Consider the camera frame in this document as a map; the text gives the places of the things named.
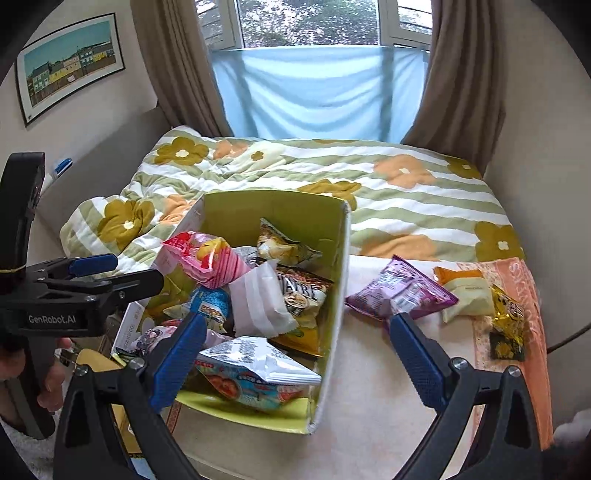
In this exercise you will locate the orange beige snack bag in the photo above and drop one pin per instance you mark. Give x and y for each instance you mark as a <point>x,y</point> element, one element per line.
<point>470,288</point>

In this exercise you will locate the floral striped quilt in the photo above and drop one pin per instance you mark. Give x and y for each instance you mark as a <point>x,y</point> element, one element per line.
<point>405,201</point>

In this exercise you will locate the grey headboard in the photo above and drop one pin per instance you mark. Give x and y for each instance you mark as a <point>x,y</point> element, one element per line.
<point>103,171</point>

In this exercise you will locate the person's left hand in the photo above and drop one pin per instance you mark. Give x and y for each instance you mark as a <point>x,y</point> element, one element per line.
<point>50,377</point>

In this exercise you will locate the brown cream snack bag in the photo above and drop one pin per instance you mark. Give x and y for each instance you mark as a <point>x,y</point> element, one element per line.
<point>274,245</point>

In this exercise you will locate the Taire potato chip bag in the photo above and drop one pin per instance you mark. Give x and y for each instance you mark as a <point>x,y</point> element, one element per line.
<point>304,293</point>

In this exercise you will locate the white folded cloth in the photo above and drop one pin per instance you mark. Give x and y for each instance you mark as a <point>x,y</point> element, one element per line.
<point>574,432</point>

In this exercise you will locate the blue white snack pack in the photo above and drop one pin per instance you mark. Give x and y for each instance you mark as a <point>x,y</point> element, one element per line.
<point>214,305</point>

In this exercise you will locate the brown curtain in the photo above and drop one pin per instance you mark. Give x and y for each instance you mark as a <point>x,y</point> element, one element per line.
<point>462,111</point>
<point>178,65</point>

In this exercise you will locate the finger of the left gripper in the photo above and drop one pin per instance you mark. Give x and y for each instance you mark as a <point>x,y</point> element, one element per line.
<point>125,288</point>
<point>92,265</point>

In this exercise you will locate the gold Pillows chocolate bag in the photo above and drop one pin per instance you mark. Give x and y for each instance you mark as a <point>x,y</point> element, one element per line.
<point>507,335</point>

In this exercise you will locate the framed houses picture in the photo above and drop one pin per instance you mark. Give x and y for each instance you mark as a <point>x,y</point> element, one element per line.
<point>65,61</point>

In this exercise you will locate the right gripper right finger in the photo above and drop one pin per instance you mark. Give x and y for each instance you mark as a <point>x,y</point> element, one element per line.
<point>506,445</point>

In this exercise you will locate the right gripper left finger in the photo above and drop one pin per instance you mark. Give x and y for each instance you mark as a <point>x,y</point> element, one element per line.
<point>88,444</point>

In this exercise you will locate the white grey snack bag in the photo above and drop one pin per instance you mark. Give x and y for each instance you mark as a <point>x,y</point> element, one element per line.
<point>257,303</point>

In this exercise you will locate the blue window sheet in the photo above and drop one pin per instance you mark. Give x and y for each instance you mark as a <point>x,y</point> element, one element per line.
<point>344,92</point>

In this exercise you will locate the colourful cartoon snack pack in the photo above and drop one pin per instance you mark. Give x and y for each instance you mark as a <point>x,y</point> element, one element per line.
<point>148,340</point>

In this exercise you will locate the purple snack bag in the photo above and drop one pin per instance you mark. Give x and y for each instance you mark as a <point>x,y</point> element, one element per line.
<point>401,288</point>

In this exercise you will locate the blue red noodle bag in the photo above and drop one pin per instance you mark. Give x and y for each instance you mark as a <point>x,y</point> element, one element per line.
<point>254,373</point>

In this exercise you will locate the right brown curtain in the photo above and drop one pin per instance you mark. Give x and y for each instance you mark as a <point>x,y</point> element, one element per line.
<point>462,111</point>

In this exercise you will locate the left brown curtain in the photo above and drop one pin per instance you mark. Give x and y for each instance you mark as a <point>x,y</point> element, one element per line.
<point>178,65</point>

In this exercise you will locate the pink white snack pack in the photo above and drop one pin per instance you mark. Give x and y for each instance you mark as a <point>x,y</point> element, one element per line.
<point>214,338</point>

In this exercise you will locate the pink striped snack bag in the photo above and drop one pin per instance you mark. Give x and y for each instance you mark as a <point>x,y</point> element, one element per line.
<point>207,259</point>

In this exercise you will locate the blue object on headboard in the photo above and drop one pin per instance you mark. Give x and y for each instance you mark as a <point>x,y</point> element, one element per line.
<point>60,167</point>

